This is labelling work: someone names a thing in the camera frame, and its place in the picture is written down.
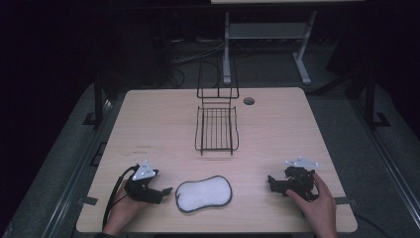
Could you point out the white sponge with dark edge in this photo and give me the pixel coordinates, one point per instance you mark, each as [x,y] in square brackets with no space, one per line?
[204,193]

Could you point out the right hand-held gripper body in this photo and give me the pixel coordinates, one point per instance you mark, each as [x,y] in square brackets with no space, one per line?
[301,180]

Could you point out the grey metal stand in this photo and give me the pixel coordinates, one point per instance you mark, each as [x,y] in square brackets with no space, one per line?
[264,31]

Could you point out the person's right hand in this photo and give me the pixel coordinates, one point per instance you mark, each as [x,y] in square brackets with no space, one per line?
[318,208]

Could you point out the person's left hand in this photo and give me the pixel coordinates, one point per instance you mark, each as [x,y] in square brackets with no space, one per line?
[124,211]

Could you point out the black metal stand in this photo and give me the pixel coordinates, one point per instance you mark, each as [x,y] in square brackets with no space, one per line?
[370,99]
[98,99]

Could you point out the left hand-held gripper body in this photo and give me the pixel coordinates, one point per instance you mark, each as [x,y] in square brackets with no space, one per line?
[142,185]

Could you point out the grey tape strip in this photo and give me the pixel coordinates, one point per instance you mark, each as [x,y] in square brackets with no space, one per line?
[345,200]
[88,200]

